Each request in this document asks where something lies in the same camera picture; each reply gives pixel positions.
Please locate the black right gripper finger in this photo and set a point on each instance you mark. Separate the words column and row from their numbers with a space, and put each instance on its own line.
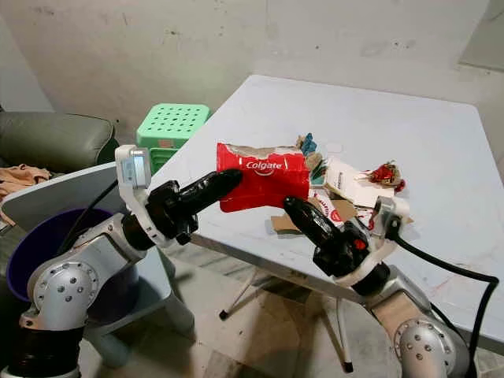
column 304, row 224
column 315, row 213

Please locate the dark green leather sofa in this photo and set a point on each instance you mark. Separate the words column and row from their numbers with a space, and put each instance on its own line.
column 51, row 138

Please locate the brown torn cardboard piece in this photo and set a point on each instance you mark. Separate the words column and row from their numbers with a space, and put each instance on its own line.
column 283, row 224

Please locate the beige crumpled cloth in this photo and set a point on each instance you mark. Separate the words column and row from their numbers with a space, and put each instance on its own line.
column 20, row 177

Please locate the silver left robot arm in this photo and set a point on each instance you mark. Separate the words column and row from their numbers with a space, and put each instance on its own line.
column 64, row 287

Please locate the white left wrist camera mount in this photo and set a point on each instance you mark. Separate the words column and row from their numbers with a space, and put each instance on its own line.
column 132, row 168

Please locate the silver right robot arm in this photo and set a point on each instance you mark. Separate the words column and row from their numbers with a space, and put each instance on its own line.
column 421, row 339

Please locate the white printed paper sheet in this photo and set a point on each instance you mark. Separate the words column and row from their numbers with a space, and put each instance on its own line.
column 350, row 183

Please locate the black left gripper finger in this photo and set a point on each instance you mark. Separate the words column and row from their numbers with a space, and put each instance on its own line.
column 211, row 181
column 211, row 198

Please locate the red Colgate toothpaste box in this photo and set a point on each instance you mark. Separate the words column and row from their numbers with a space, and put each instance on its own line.
column 264, row 175

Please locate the green plastic stool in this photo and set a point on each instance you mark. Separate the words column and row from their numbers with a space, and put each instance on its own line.
column 172, row 122

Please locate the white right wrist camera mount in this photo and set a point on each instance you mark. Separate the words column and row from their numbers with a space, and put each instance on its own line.
column 386, row 216

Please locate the purple rubbish bin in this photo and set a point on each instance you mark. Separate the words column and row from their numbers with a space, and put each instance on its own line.
column 39, row 252

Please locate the teal crumpled wrapper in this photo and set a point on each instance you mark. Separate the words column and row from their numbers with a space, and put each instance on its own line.
column 307, row 145

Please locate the white folding table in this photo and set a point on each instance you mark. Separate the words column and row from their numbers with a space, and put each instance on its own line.
column 425, row 126

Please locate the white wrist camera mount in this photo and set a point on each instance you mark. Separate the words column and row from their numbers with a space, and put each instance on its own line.
column 132, row 168
column 386, row 216

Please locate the red crumpled wrapper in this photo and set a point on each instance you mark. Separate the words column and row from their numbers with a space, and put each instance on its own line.
column 387, row 175

